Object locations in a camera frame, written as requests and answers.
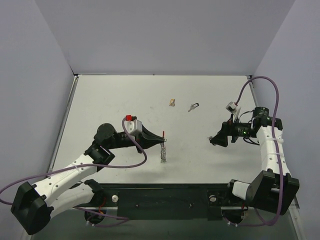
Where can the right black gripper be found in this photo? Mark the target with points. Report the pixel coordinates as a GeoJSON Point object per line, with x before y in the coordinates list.
{"type": "Point", "coordinates": [229, 132]}

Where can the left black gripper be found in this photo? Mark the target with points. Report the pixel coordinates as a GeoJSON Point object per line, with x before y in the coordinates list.
{"type": "Point", "coordinates": [140, 141]}

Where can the red handle spring keyring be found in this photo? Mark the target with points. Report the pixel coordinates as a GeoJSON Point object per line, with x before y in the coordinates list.
{"type": "Point", "coordinates": [163, 158]}

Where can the key with black tag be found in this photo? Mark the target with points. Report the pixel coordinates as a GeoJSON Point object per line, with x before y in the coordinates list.
{"type": "Point", "coordinates": [193, 106]}

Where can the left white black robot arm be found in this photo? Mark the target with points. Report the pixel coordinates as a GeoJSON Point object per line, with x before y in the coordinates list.
{"type": "Point", "coordinates": [34, 205]}

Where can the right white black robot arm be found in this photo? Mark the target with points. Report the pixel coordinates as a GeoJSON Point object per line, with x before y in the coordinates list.
{"type": "Point", "coordinates": [274, 189]}

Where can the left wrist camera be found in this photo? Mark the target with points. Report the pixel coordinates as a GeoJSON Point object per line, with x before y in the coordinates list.
{"type": "Point", "coordinates": [132, 125]}

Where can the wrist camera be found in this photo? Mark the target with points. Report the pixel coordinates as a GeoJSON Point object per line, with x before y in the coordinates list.
{"type": "Point", "coordinates": [234, 109]}
{"type": "Point", "coordinates": [132, 125]}

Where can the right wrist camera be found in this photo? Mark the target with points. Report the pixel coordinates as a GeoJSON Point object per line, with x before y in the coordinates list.
{"type": "Point", "coordinates": [234, 109]}

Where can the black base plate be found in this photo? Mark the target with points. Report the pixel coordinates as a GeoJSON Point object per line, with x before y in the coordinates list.
{"type": "Point", "coordinates": [170, 201]}

